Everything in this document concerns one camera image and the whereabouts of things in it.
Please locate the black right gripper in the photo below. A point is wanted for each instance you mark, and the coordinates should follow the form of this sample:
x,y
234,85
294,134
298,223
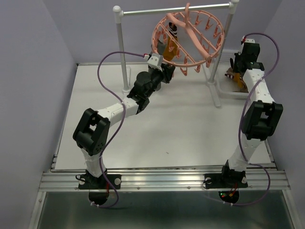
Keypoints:
x,y
237,56

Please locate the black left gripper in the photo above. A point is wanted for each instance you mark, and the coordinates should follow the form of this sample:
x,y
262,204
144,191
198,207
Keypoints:
x,y
166,74

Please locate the mustard brown striped sock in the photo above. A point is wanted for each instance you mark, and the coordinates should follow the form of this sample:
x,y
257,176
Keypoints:
x,y
171,47

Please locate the pink round clip hanger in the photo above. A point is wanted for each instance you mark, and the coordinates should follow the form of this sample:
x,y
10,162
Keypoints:
x,y
206,27

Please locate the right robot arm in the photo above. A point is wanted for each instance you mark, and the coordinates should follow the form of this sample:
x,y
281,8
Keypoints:
x,y
260,115

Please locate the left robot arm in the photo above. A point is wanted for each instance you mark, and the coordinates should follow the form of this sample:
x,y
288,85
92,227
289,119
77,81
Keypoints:
x,y
91,133

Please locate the beige sock in basket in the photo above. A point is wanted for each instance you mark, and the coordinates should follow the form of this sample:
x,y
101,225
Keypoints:
x,y
244,89

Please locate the white plastic basket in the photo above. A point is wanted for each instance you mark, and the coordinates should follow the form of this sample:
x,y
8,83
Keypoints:
x,y
226,86

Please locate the white drying rack stand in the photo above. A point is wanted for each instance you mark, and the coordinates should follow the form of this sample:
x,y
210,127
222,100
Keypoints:
x,y
180,17

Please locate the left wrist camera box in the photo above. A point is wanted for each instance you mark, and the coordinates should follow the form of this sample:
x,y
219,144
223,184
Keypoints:
x,y
155,61

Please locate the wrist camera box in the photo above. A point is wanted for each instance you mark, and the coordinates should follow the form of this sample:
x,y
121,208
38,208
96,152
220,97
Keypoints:
x,y
155,61
247,40

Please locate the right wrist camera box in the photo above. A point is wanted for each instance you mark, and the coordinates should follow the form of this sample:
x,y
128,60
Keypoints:
x,y
247,40

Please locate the aluminium mounting rail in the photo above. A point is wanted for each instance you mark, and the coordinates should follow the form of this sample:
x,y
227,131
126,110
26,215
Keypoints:
x,y
165,179

